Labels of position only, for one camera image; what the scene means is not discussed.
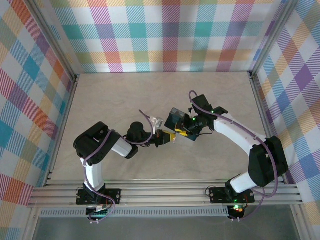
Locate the small metal key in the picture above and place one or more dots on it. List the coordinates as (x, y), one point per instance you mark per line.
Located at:
(174, 140)

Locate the starry night print tin box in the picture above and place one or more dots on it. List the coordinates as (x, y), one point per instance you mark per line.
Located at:
(171, 122)

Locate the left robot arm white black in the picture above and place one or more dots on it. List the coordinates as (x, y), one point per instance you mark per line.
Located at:
(93, 175)

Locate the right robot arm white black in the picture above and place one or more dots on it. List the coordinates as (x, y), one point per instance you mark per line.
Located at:
(232, 130)

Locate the long aluminium mounting rail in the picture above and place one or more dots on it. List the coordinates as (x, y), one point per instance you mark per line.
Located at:
(162, 193)

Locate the aluminium table side rail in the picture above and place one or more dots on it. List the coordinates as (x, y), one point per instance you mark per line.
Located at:
(66, 120)
(265, 117)

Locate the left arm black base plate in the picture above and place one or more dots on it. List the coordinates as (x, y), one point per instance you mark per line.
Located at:
(112, 196)

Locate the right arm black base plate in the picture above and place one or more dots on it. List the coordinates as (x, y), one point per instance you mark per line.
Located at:
(217, 195)

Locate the aluminium frame post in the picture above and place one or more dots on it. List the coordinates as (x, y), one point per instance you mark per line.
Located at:
(272, 37)
(53, 40)

